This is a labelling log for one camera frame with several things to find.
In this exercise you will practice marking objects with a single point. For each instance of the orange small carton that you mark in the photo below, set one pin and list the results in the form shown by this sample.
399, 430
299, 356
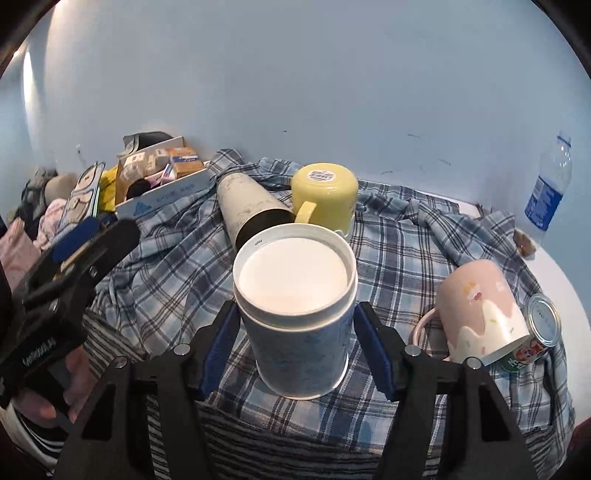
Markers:
187, 162

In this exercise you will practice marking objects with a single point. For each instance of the person's left forearm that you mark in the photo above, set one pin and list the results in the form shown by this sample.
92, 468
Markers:
23, 438

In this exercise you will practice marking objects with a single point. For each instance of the green label tin can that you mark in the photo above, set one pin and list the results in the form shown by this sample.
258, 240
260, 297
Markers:
544, 323

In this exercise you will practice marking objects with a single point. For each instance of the yellow packet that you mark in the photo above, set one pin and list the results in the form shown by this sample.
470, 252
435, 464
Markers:
109, 189

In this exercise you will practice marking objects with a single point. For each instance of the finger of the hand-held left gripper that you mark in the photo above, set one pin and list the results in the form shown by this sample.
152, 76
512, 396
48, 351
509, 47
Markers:
99, 251
76, 239

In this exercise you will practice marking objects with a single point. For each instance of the white and blue cup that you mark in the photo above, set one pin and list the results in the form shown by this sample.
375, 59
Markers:
300, 353

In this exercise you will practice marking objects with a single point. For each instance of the white and blue cardboard box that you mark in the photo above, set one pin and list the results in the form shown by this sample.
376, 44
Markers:
161, 199

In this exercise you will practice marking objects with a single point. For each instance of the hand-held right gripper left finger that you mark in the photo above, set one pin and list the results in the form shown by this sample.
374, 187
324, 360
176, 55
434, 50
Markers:
218, 353

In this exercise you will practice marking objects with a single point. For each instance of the grey striped cloth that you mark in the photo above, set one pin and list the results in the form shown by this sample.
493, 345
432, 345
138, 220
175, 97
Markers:
286, 454

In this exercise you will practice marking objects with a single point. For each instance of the grey cloth bundle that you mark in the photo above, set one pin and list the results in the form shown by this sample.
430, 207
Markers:
44, 184

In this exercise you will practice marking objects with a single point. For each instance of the yellow plastic cup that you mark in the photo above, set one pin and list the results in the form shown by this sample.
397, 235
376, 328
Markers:
332, 198

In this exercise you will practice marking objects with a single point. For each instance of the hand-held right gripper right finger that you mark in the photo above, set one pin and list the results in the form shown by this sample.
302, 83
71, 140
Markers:
375, 353

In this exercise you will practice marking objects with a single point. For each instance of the cream metal tumbler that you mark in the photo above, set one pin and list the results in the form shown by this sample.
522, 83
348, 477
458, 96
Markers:
240, 203

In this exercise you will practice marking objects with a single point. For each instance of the blue plaid shirt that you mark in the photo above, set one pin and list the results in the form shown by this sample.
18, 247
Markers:
406, 240

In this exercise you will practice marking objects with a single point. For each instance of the dark bag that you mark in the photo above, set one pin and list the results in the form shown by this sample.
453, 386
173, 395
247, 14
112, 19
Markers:
141, 141

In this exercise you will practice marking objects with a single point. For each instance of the blue label water bottle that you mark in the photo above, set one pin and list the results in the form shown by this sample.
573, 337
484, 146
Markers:
542, 194

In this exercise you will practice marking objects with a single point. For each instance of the person's left hand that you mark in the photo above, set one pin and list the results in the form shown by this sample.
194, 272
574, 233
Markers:
44, 408

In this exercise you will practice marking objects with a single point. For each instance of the pink clothes pile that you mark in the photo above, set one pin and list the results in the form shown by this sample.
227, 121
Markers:
27, 240

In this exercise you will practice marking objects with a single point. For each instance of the pink and white mug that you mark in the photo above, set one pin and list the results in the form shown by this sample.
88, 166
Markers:
480, 307

